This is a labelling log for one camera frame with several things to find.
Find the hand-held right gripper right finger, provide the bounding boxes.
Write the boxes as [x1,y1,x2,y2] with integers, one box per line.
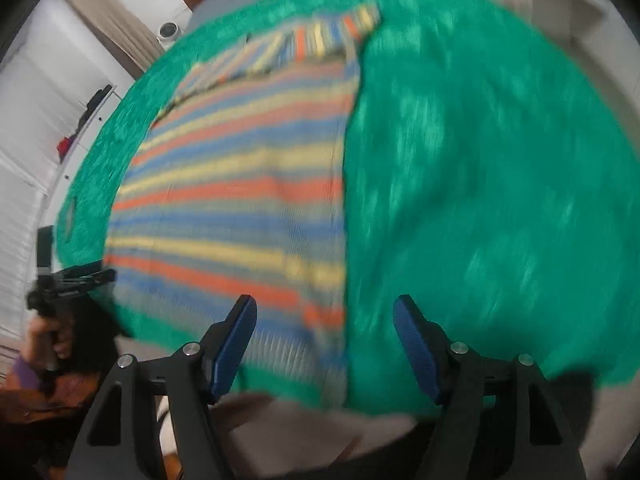
[392,294,586,480]

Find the striped knit sweater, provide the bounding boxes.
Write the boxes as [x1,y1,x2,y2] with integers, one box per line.
[105,2,383,408]

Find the green plush blanket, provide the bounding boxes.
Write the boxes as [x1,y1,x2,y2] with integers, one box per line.
[56,0,640,418]

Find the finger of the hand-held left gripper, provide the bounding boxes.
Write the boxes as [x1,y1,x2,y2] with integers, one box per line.
[52,261,105,281]
[59,268,118,297]

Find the person's left hand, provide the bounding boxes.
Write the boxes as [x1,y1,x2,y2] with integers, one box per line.
[24,310,76,372]

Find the beige curtain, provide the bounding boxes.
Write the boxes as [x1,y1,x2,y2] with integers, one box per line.
[60,0,171,81]

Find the dark clothes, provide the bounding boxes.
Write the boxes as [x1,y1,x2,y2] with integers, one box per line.
[82,84,115,111]

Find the person's brown clothing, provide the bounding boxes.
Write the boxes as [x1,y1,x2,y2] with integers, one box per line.
[0,355,108,428]

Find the white dresser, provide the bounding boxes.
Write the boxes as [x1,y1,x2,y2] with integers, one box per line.
[0,85,131,221]

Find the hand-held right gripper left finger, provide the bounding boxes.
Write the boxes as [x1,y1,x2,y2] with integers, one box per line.
[65,294,258,480]

